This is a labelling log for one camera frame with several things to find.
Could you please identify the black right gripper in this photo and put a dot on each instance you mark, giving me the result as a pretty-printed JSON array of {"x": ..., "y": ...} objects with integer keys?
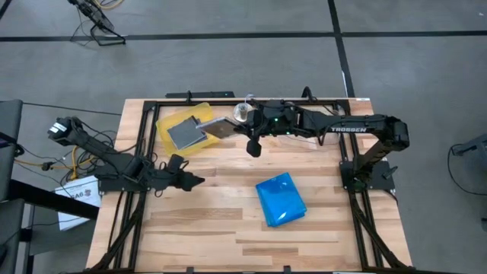
[{"x": 277, "y": 120}]

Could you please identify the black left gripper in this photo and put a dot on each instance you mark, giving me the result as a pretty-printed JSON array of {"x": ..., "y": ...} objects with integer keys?
[{"x": 167, "y": 180}]

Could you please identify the clear jewel case black tray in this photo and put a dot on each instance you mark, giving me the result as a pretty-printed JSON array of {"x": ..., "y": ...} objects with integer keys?
[
  {"x": 218, "y": 128},
  {"x": 186, "y": 133}
]

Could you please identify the blue jewel case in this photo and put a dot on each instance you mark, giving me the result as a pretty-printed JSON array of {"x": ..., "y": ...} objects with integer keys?
[{"x": 279, "y": 198}]

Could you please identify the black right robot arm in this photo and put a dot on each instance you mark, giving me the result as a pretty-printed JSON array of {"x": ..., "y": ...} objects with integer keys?
[{"x": 357, "y": 123}]

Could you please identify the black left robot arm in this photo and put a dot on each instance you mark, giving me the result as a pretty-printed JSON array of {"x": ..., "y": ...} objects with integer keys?
[{"x": 95, "y": 146}]

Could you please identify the brass spool with white tag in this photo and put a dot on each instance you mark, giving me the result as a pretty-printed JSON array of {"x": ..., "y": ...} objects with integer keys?
[{"x": 240, "y": 112}]

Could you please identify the black power bar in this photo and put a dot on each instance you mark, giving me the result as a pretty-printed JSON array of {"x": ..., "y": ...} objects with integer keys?
[{"x": 205, "y": 94}]

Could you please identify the white printed paper sheet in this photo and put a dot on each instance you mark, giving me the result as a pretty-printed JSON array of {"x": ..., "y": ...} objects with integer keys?
[{"x": 81, "y": 184}]

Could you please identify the black desk edge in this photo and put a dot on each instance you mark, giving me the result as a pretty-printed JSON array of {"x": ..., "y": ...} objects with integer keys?
[{"x": 38, "y": 196}]

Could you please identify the black floor stand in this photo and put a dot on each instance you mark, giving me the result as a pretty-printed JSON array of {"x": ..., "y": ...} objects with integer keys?
[{"x": 91, "y": 13}]

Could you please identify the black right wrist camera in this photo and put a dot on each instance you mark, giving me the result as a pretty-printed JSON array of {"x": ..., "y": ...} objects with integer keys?
[{"x": 253, "y": 148}]

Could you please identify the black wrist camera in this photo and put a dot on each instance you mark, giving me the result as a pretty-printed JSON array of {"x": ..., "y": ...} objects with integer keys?
[
  {"x": 176, "y": 161},
  {"x": 253, "y": 148}
]

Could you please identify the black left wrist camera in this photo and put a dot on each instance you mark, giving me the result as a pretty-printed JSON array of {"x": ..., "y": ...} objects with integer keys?
[{"x": 176, "y": 161}]

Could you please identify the black aluminium rig frame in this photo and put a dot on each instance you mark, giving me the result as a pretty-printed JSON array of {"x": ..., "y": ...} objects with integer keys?
[{"x": 190, "y": 103}]

